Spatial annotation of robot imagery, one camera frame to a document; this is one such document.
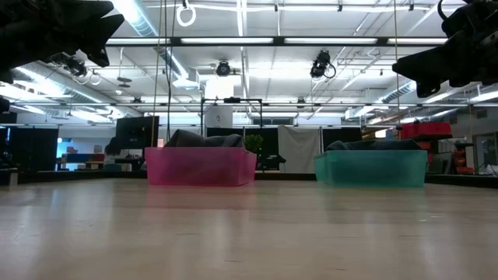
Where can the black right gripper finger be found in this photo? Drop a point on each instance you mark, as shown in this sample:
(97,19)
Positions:
(428,88)
(424,66)

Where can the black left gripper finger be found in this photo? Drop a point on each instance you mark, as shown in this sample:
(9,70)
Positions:
(93,8)
(99,39)

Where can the dark blue knit hat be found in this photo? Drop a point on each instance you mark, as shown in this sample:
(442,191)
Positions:
(389,144)

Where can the grey bucket hat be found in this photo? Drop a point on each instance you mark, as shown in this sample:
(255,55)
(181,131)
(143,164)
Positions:
(184,139)

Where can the red storage bins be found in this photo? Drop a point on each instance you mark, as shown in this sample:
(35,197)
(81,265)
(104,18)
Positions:
(426,130)

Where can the green translucent plastic bin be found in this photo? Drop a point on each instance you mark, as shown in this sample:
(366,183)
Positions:
(373,169)

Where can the black monitor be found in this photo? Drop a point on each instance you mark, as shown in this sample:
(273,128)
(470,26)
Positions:
(134,132)

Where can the person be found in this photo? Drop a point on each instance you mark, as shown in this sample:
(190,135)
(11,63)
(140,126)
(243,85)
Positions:
(113,147)

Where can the grey hanging cloth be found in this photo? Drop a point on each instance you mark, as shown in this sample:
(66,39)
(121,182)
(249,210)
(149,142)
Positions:
(299,149)

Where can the pink translucent plastic bin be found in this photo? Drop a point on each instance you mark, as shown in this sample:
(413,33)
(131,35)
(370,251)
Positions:
(198,167)

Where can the green leafy plant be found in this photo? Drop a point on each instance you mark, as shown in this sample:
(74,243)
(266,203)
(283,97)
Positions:
(253,143)

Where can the black ceiling camera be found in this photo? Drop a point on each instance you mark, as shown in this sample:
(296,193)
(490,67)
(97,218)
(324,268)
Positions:
(321,64)
(223,68)

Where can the black metal stand frame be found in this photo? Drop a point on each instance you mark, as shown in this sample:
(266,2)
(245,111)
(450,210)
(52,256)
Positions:
(231,101)

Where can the overhead light bar frame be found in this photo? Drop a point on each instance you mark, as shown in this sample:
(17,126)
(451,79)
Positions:
(278,40)

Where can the black aluminium table frame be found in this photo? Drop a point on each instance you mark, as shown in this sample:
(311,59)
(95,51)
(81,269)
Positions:
(284,176)

